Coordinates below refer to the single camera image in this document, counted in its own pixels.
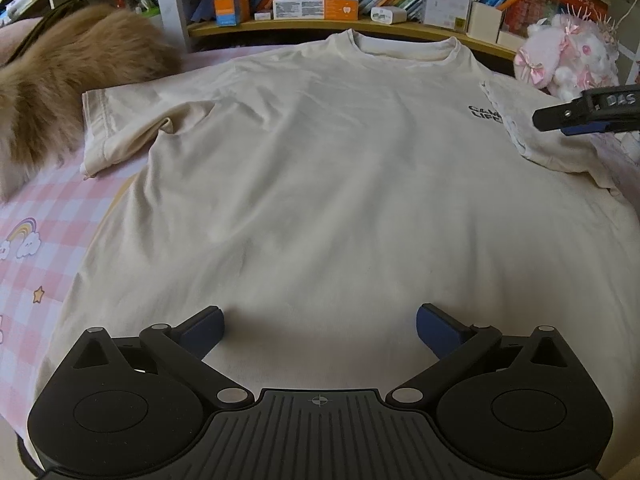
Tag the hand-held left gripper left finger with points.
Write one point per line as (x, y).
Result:
(202, 330)

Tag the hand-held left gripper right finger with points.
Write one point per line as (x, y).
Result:
(435, 327)

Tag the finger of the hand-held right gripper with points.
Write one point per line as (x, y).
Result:
(557, 115)

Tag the cream printed t-shirt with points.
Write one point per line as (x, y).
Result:
(325, 160)

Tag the pink white plush bunny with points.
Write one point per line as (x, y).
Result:
(570, 55)

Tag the small white box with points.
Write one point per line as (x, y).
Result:
(510, 40)

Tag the red thick book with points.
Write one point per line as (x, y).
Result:
(555, 0)

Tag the cream pen holder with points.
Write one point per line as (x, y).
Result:
(485, 22)

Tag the clear labelled box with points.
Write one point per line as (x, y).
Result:
(447, 7)

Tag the pink checked cartoon desk mat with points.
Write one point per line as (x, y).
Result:
(50, 220)

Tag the white power adapter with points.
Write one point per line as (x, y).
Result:
(389, 15)

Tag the brown furry plush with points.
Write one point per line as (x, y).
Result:
(65, 105)

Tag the flat white orange box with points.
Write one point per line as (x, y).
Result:
(315, 7)

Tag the wooden bookshelf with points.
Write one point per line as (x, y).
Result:
(280, 29)

